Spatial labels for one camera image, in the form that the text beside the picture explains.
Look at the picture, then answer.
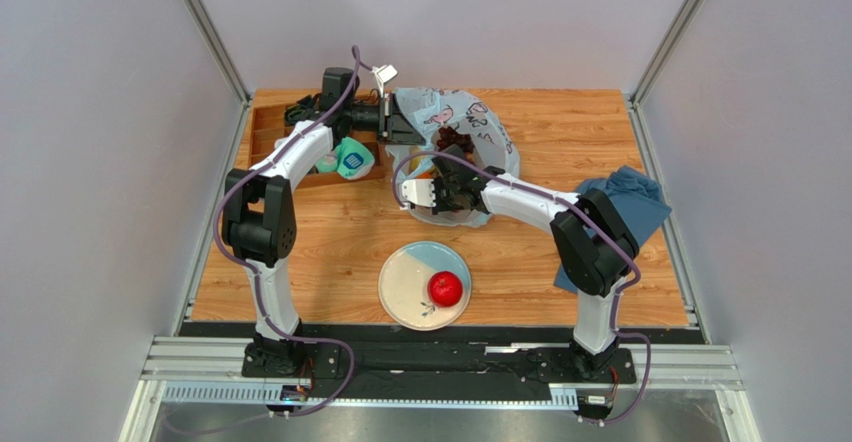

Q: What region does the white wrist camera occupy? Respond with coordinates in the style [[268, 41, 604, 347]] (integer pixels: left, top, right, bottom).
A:
[[371, 64, 398, 98], [400, 179, 437, 209]]

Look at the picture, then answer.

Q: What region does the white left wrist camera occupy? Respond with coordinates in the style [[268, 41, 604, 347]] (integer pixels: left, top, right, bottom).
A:
[[371, 64, 398, 98]]

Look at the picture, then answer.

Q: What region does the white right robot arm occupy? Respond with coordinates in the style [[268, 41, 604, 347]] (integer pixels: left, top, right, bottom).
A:
[[428, 150, 641, 365]]

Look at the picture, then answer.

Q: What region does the dark fake grape bunch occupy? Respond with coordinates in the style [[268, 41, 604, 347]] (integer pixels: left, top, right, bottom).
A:
[[435, 126, 475, 155]]

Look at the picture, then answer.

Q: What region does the dark rolled sock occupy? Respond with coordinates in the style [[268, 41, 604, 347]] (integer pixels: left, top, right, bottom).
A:
[[282, 94, 322, 127]]

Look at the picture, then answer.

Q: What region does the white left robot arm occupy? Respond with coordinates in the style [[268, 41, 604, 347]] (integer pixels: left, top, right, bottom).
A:
[[215, 67, 425, 373]]

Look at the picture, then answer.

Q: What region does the translucent printed plastic bag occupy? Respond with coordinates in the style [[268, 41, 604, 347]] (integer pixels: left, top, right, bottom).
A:
[[384, 87, 521, 230]]

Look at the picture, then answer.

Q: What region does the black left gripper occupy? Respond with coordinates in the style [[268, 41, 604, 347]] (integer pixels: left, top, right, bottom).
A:
[[344, 93, 426, 147]]

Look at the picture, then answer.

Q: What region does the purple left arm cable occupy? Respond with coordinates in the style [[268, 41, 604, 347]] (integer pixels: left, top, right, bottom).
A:
[[211, 45, 382, 419]]

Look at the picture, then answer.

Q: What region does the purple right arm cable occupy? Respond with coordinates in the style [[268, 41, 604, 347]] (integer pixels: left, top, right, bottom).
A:
[[391, 151, 654, 427]]

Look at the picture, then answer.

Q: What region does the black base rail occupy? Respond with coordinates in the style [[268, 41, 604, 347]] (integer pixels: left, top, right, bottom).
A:
[[178, 321, 707, 403]]

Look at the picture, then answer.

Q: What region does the red fake apple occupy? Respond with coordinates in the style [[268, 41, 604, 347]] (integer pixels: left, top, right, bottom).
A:
[[427, 271, 464, 307]]

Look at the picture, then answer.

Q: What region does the blue cloth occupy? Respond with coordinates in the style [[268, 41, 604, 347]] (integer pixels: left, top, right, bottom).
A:
[[548, 166, 671, 297]]

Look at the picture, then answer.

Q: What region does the brown wooden divider tray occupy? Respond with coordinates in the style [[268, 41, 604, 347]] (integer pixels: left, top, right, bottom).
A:
[[247, 93, 387, 190]]

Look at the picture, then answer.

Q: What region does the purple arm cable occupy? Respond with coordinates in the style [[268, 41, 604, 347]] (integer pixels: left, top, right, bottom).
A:
[[211, 45, 382, 419], [391, 151, 654, 427]]

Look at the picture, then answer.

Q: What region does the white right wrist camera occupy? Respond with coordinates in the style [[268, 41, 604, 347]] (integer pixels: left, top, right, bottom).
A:
[[400, 179, 437, 209]]

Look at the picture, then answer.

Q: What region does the green white sock right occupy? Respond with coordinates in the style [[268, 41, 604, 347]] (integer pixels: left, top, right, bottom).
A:
[[315, 137, 376, 180]]

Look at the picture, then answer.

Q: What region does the cream and blue plate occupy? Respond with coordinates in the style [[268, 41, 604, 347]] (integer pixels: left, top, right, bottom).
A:
[[378, 241, 472, 331]]

